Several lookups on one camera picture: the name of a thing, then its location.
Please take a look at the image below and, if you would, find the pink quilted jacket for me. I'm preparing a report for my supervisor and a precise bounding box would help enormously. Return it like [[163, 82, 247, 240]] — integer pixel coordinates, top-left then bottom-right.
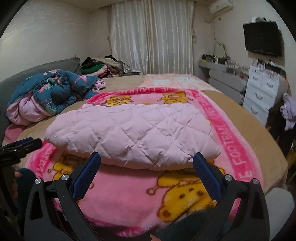
[[44, 103, 221, 171]]

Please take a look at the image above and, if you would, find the pile of folded clothes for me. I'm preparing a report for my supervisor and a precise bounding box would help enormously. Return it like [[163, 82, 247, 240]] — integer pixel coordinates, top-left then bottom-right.
[[80, 55, 142, 78]]

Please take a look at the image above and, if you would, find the tan bed sheet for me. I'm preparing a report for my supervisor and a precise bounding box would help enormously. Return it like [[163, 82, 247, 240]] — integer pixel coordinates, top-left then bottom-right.
[[1, 76, 288, 193]]

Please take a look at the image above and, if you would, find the blue floral padded jacket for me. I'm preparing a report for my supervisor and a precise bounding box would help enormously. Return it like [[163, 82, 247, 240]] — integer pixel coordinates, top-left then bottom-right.
[[6, 69, 100, 118]]

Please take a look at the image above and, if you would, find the pink cartoon fleece blanket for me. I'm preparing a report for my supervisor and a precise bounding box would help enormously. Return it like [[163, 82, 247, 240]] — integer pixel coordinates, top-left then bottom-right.
[[26, 87, 263, 237]]

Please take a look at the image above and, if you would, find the lilac hanging garment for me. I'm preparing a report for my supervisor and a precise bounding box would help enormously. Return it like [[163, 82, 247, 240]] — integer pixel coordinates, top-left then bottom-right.
[[280, 93, 296, 131]]

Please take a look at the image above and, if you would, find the white drawer cabinet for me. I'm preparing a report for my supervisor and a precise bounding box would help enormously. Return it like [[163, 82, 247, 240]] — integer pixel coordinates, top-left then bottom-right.
[[243, 66, 288, 126]]

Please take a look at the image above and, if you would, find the peach white bear blanket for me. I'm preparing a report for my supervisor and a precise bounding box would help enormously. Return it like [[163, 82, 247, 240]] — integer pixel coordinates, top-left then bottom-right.
[[139, 73, 220, 92]]

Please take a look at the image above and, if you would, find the white pleated curtain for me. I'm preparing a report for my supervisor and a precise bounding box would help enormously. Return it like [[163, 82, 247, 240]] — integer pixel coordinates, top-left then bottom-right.
[[110, 1, 194, 74]]

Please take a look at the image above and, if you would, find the white air conditioner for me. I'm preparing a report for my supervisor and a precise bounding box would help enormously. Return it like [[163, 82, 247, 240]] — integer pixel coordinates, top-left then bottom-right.
[[209, 0, 234, 16]]

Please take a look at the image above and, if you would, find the grey wall desk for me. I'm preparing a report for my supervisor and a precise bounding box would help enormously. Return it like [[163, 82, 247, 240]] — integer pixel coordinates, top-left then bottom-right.
[[198, 60, 247, 105]]

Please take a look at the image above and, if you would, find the black wall television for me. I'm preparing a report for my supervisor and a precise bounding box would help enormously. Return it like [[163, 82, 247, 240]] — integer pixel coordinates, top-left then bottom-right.
[[243, 22, 282, 57]]

